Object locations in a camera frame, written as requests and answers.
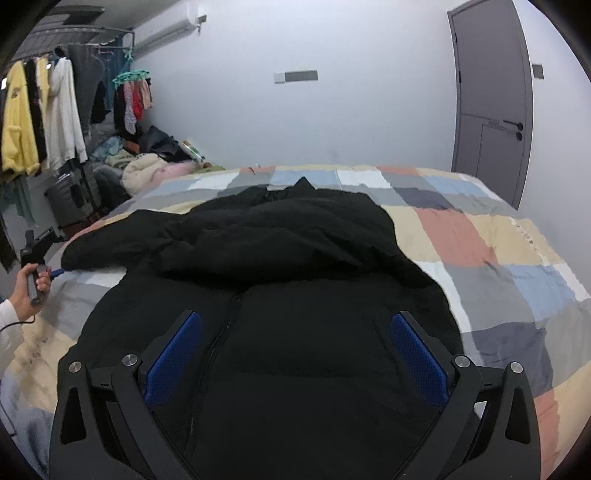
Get black patterned garment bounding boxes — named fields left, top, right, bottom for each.
left=24, top=58, right=49, bottom=163

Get dark fringed scarf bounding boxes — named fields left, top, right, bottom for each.
left=0, top=215, right=19, bottom=274

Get white air conditioner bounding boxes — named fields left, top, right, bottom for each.
left=131, top=2, right=208, bottom=51

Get pink garment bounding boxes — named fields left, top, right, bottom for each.
left=156, top=162, right=197, bottom=184

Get plaid patchwork blanket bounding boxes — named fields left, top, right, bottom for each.
left=0, top=164, right=591, bottom=480

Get light blue clothes heap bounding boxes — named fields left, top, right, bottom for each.
left=91, top=135, right=124, bottom=161

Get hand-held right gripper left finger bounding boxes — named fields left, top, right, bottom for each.
left=48, top=310, right=204, bottom=480

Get grey suitcase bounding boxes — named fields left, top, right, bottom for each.
left=45, top=172, right=94, bottom=228

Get thin black cable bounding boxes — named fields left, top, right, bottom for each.
left=0, top=315, right=37, bottom=331

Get grey door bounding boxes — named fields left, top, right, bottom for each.
left=447, top=0, right=536, bottom=208

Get green round clothes hanger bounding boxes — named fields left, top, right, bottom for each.
left=113, top=69, right=151, bottom=86

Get cream fleece garment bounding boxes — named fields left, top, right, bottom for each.
left=121, top=154, right=170, bottom=195

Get metal clothes rack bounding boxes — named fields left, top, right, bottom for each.
left=9, top=25, right=137, bottom=217

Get black jacket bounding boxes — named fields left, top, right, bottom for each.
left=58, top=176, right=465, bottom=480

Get dark grey clothes heap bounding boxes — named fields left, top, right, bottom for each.
left=93, top=165, right=134, bottom=210

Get person's left forearm white sleeve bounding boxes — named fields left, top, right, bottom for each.
left=0, top=299, right=22, bottom=384

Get grey sweater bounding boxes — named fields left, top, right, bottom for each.
left=68, top=44, right=110, bottom=136

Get yellow fleece jacket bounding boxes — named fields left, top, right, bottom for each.
left=0, top=60, right=51, bottom=178

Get black clothes heap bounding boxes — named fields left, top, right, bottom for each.
left=137, top=125, right=186, bottom=163

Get teal garment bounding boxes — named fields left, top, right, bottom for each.
left=0, top=176, right=36, bottom=228

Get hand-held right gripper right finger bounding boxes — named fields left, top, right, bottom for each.
left=390, top=310, right=542, bottom=480

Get person's left hand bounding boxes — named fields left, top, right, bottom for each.
left=8, top=264, right=52, bottom=324

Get hanging small clothes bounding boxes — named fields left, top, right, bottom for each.
left=113, top=78, right=154, bottom=136

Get white hoodie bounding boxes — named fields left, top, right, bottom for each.
left=45, top=56, right=89, bottom=172

